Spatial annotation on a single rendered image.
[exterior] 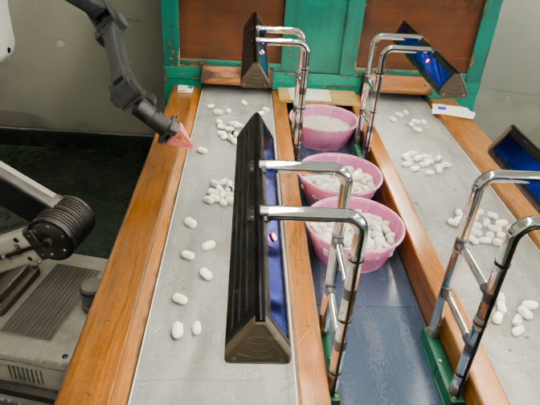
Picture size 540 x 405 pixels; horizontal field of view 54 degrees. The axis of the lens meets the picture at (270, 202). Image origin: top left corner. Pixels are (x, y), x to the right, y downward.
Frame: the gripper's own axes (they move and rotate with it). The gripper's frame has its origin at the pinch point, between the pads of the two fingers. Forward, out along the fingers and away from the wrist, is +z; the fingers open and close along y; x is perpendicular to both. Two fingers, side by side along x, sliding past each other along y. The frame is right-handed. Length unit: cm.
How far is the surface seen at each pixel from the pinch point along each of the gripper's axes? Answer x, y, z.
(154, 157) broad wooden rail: 11.8, 2.5, -5.0
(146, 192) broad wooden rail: 10.9, -18.7, -4.7
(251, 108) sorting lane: -5, 53, 21
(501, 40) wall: -101, 149, 126
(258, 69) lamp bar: -33.2, -5.9, -2.3
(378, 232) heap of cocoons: -28, -32, 45
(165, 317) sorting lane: 5, -65, 5
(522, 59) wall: -103, 148, 144
